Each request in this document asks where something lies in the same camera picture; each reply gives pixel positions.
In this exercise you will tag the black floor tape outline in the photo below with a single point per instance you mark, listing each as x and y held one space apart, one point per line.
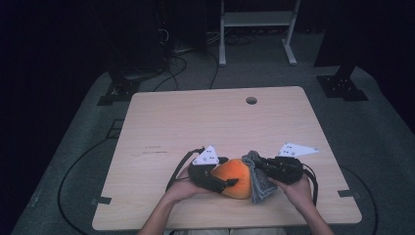
109 133

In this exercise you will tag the orange plush toy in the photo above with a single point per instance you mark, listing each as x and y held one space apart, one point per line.
238 173

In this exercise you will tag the white metal stand frame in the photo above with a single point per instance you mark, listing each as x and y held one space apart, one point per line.
257 19

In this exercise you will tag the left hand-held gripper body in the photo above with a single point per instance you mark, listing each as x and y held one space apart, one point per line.
204 174

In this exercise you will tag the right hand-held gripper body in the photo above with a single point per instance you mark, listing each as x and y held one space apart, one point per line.
287 169

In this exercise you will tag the person's left hand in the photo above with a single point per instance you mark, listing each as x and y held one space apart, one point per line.
181 189

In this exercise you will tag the grey cloth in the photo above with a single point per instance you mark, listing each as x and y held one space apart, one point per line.
261 186

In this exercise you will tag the person's right hand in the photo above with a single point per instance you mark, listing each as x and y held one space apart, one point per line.
298 194

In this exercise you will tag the black stand base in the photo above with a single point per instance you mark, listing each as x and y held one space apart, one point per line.
341 86
125 88

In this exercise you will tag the grey tape piece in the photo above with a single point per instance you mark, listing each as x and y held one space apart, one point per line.
101 200
348 194

